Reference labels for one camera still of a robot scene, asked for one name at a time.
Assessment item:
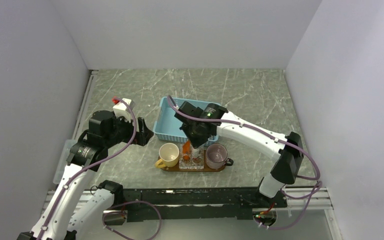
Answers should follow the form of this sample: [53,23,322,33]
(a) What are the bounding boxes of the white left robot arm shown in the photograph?
[17,110,154,240]

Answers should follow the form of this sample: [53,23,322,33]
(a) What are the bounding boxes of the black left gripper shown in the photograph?
[103,111,153,149]

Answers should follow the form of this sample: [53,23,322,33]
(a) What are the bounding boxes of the clear glass holder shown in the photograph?
[178,141,205,171]

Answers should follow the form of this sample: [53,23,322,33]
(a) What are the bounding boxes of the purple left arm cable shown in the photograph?
[36,97,162,240]

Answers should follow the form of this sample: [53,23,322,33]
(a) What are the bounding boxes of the light blue plastic basket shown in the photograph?
[152,96,219,147]

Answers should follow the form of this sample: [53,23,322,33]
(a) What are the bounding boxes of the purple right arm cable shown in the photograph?
[166,95,323,231]

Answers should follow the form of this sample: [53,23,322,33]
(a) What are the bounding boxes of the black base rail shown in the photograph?
[104,187,288,225]

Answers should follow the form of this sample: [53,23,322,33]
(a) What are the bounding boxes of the yellow mug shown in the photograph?
[155,143,180,169]

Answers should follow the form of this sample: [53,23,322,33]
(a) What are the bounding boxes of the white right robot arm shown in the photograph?
[173,101,304,208]

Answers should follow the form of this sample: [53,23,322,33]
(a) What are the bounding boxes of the oval wooden tray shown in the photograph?
[158,150,227,173]

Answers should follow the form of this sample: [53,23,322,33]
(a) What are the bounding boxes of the orange toothpaste tube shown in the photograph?
[182,140,191,163]

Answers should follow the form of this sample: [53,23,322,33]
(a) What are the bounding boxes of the purple mug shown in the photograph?
[205,143,234,170]

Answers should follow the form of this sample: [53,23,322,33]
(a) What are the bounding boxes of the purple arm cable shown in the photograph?
[36,97,162,240]
[166,95,323,231]

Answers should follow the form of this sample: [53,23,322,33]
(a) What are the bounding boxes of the white toothpaste tube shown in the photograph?
[191,147,202,164]

